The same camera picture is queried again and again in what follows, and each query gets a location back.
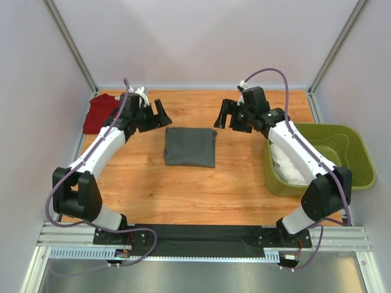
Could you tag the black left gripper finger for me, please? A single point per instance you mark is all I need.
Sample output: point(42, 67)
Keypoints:
point(143, 100)
point(161, 119)

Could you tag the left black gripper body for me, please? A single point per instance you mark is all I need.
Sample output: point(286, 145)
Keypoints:
point(145, 119)

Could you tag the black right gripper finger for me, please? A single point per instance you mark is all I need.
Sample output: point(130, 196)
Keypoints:
point(237, 106)
point(226, 109)

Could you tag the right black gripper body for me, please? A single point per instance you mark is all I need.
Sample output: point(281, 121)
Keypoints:
point(241, 121)

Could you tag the grey t-shirt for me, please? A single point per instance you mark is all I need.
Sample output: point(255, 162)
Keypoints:
point(195, 147)

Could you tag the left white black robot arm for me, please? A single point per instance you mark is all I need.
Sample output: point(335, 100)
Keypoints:
point(75, 191)

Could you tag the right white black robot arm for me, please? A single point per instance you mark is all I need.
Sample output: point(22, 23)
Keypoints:
point(329, 186)

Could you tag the red folded t-shirt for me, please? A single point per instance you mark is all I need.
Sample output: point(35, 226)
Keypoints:
point(100, 109)

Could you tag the white crumpled t-shirt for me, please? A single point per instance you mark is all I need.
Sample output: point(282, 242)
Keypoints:
point(284, 167)

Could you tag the green plastic basket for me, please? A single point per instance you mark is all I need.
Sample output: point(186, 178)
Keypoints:
point(339, 144)

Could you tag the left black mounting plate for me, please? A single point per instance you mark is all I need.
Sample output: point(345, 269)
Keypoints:
point(138, 238)

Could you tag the black mounting plate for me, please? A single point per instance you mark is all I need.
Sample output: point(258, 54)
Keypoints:
point(138, 238)
point(269, 237)

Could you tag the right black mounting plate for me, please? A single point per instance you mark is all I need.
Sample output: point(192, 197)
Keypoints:
point(269, 237)

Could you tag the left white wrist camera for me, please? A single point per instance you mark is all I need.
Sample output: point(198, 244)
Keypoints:
point(142, 91)

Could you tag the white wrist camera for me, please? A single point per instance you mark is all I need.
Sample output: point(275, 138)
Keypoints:
point(242, 85)
point(142, 91)

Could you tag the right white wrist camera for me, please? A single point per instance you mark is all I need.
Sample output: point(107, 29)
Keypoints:
point(242, 85)

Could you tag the right aluminium frame post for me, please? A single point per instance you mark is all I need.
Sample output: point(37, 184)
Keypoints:
point(347, 28)

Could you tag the aluminium frame post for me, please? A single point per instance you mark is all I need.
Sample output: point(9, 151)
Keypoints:
point(70, 43)
point(347, 28)

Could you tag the left aluminium frame post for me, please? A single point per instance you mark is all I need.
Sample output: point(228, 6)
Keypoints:
point(70, 43)

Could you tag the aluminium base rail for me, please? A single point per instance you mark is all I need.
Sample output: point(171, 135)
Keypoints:
point(335, 238)

